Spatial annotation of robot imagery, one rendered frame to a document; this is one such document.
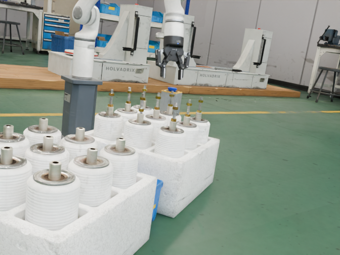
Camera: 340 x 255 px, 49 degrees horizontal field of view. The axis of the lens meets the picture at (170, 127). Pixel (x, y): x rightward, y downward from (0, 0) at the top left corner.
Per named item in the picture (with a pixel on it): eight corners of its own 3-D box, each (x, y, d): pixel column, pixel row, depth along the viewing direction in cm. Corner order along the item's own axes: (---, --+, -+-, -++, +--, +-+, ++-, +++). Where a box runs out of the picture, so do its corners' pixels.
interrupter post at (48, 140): (39, 150, 83) (40, 136, 83) (47, 148, 86) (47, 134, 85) (48, 153, 83) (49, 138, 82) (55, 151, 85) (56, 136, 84)
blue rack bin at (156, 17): (131, 19, 690) (132, 7, 686) (148, 22, 713) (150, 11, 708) (145, 20, 651) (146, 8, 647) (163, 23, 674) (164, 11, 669)
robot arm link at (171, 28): (175, 41, 147) (176, 25, 146) (189, 37, 137) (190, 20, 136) (154, 38, 143) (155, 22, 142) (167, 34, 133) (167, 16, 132)
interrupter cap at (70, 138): (57, 140, 93) (57, 137, 92) (76, 134, 99) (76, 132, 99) (82, 147, 90) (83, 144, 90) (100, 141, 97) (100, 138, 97)
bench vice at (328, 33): (331, 46, 534) (335, 28, 529) (342, 47, 521) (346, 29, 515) (314, 43, 509) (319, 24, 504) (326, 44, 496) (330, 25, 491)
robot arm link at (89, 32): (87, 4, 171) (84, 42, 175) (72, 1, 163) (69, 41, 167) (103, 6, 166) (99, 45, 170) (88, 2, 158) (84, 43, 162)
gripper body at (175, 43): (167, 32, 133) (166, 59, 134) (188, 35, 137) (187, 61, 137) (159, 35, 140) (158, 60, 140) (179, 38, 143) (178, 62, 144)
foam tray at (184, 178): (71, 184, 129) (75, 134, 124) (128, 158, 164) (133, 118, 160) (173, 218, 114) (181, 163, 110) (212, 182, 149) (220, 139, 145)
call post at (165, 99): (152, 160, 166) (161, 90, 159) (158, 156, 172) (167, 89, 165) (166, 164, 163) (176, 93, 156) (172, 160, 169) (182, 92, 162)
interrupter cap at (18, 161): (-25, 163, 71) (-25, 160, 71) (6, 154, 78) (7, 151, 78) (5, 173, 69) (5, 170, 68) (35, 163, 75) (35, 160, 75)
